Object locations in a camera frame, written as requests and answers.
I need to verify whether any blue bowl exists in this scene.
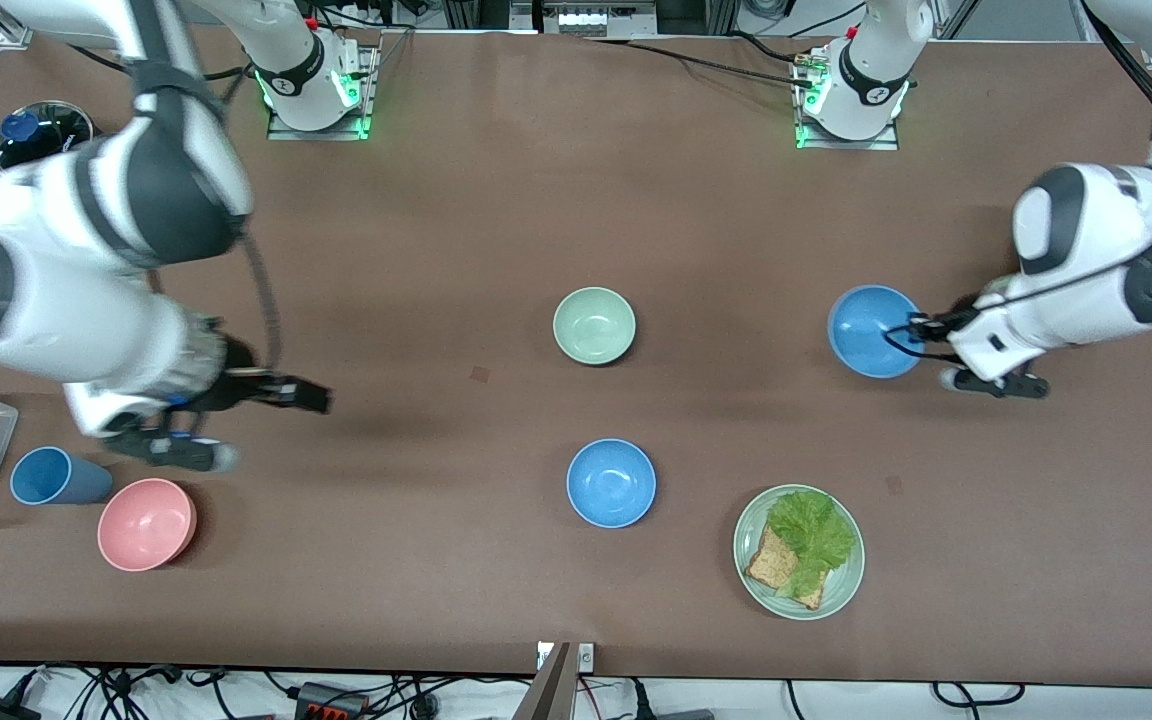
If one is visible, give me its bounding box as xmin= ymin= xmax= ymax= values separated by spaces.
xmin=827 ymin=285 xmax=928 ymax=380
xmin=566 ymin=438 xmax=658 ymax=529

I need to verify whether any light green bowl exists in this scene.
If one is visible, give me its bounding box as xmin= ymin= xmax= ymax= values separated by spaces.
xmin=552 ymin=287 xmax=637 ymax=367

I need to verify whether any pink bowl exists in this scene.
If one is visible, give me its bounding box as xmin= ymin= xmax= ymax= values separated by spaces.
xmin=97 ymin=478 xmax=199 ymax=573

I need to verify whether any blue cup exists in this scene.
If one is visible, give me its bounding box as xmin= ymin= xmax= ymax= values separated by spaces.
xmin=10 ymin=446 xmax=115 ymax=507

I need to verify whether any green lettuce leaf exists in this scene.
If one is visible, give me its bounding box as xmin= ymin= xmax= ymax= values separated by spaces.
xmin=767 ymin=488 xmax=857 ymax=599

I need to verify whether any light green plate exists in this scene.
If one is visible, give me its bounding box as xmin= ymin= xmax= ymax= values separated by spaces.
xmin=732 ymin=484 xmax=866 ymax=622

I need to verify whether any brown bread slice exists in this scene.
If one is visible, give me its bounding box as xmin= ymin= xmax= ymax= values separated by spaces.
xmin=744 ymin=524 xmax=827 ymax=611

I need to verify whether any black red power strip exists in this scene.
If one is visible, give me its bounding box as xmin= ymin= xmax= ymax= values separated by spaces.
xmin=294 ymin=682 xmax=370 ymax=720

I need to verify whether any silver electronics box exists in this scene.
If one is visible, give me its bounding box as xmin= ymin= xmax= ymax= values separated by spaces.
xmin=542 ymin=0 xmax=659 ymax=37

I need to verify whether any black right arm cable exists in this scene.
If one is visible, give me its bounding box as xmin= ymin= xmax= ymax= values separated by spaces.
xmin=66 ymin=40 xmax=283 ymax=373

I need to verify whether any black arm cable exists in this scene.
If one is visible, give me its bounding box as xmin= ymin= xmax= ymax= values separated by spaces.
xmin=880 ymin=0 xmax=1152 ymax=361
xmin=66 ymin=40 xmax=283 ymax=373

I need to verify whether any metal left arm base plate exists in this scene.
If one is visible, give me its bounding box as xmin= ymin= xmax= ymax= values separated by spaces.
xmin=794 ymin=55 xmax=901 ymax=152

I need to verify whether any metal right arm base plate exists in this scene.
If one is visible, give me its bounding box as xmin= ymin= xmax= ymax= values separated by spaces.
xmin=267 ymin=44 xmax=379 ymax=142

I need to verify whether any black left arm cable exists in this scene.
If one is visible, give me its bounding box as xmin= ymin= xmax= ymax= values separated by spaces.
xmin=880 ymin=0 xmax=1152 ymax=361

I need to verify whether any black table cable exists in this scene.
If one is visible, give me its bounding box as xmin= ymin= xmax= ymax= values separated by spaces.
xmin=584 ymin=36 xmax=817 ymax=89

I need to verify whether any black floor cable loop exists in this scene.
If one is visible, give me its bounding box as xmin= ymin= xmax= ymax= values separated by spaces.
xmin=930 ymin=682 xmax=1027 ymax=709

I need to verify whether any grey camera pole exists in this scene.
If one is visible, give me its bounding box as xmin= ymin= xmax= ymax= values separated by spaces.
xmin=514 ymin=643 xmax=577 ymax=720

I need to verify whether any white pole bracket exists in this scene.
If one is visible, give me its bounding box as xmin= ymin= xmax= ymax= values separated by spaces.
xmin=536 ymin=642 xmax=596 ymax=672

